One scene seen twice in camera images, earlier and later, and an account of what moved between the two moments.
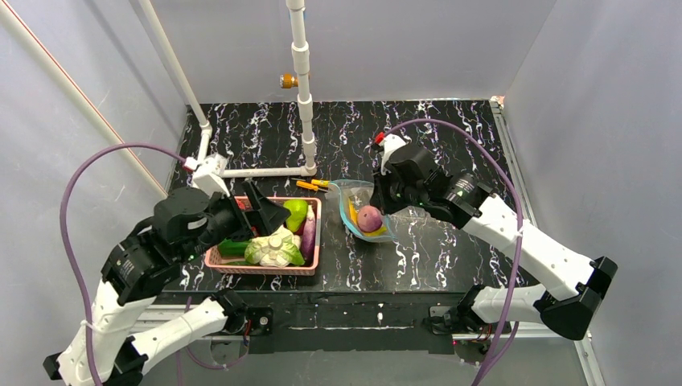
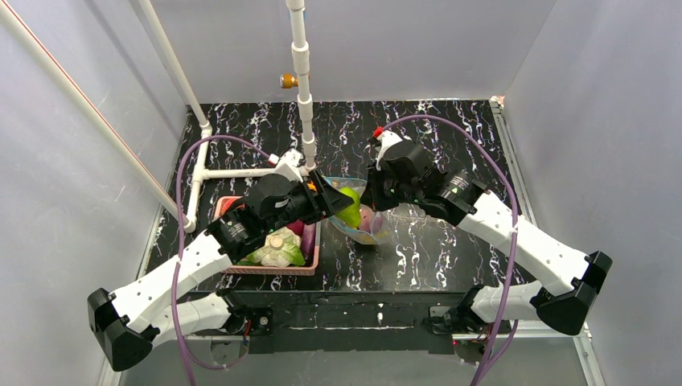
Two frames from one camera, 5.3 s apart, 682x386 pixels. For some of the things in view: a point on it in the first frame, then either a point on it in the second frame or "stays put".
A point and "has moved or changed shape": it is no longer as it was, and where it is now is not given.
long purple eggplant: (309, 236) stays put
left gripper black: (244, 214) → (317, 197)
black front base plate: (364, 322) stays put
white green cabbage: (279, 249) stays put
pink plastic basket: (211, 260) stays put
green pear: (297, 209) has moved or changed shape
